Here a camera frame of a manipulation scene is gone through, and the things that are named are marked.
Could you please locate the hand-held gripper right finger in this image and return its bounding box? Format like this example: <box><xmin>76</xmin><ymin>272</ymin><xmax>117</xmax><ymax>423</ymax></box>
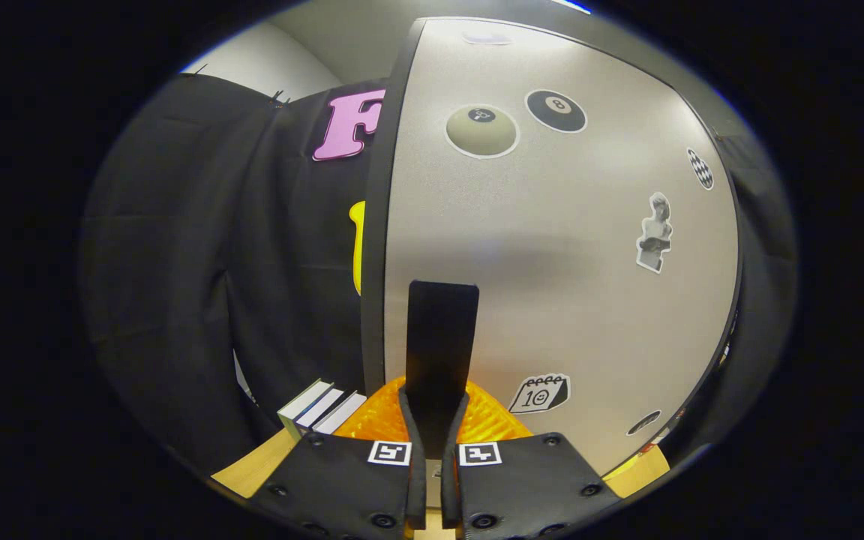
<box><xmin>441</xmin><ymin>379</ymin><xmax>622</xmax><ymax>540</ymax></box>

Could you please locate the dark grey shoe cabinet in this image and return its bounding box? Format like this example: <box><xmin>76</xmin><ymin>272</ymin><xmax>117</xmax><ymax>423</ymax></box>
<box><xmin>361</xmin><ymin>16</ymin><xmax>744</xmax><ymax>466</ymax></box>

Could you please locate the black cabinet door handle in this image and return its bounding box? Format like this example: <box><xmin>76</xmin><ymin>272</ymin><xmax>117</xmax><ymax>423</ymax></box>
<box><xmin>405</xmin><ymin>281</ymin><xmax>480</xmax><ymax>460</ymax></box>

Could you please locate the black backdrop cloth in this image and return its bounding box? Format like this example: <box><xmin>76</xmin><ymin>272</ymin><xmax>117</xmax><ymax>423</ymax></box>
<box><xmin>79</xmin><ymin>71</ymin><xmax>799</xmax><ymax>496</ymax></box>

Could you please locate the green and white book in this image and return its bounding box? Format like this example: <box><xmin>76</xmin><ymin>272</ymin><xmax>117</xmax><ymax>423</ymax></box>
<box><xmin>277</xmin><ymin>379</ymin><xmax>334</xmax><ymax>440</ymax></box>

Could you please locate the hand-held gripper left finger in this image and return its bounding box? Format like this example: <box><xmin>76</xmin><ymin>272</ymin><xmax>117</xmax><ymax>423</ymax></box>
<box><xmin>252</xmin><ymin>375</ymin><xmax>427</xmax><ymax>540</ymax></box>

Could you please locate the blue spine book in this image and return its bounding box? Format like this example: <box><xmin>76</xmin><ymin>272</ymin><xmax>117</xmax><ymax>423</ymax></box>
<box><xmin>297</xmin><ymin>388</ymin><xmax>346</xmax><ymax>434</ymax></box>

